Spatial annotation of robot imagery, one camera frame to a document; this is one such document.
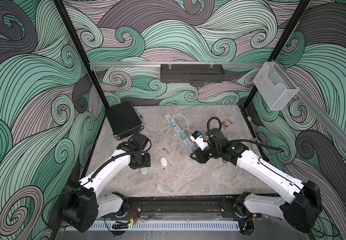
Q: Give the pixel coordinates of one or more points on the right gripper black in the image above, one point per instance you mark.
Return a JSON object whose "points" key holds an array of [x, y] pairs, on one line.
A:
{"points": [[200, 157]]}

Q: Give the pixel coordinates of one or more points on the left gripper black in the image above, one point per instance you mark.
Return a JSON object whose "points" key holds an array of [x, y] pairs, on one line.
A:
{"points": [[146, 163]]}

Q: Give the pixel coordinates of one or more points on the green earbud case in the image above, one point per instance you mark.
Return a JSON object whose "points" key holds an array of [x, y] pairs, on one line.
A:
{"points": [[144, 171]]}

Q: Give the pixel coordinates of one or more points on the light blue usb charger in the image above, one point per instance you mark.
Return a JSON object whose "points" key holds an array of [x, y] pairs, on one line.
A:
{"points": [[191, 145]]}

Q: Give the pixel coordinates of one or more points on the small teal usb charger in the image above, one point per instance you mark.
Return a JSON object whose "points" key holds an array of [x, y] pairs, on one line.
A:
{"points": [[173, 123]]}

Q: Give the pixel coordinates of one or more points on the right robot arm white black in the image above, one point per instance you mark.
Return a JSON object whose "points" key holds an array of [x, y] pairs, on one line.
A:
{"points": [[299, 203]]}

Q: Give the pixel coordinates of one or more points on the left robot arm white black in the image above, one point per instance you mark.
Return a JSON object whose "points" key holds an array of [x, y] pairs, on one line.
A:
{"points": [[101, 183]]}

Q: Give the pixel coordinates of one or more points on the white earbud case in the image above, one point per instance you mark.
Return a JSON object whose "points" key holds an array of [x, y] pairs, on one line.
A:
{"points": [[163, 161]]}

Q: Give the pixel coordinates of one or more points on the white power strip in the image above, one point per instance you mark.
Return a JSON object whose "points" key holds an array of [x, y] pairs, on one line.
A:
{"points": [[179, 131]]}

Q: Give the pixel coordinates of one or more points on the black metal box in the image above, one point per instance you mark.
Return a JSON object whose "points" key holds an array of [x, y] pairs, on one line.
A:
{"points": [[124, 120]]}

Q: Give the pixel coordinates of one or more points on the small colourful card box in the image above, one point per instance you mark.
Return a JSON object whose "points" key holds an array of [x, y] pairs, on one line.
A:
{"points": [[227, 123]]}

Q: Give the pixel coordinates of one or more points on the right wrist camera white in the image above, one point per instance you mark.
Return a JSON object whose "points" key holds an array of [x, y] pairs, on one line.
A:
{"points": [[199, 140]]}

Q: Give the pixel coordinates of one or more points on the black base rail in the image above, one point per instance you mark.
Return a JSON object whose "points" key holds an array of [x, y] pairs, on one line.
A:
{"points": [[228, 206]]}

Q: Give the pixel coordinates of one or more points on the white slotted cable duct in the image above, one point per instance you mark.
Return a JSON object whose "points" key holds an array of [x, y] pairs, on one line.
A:
{"points": [[184, 226]]}

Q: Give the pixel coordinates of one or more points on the black wall shelf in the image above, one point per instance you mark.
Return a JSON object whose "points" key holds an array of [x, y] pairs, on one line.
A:
{"points": [[192, 73]]}

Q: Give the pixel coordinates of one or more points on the clear mesh wall bin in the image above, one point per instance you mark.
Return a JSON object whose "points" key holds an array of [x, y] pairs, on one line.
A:
{"points": [[275, 85]]}

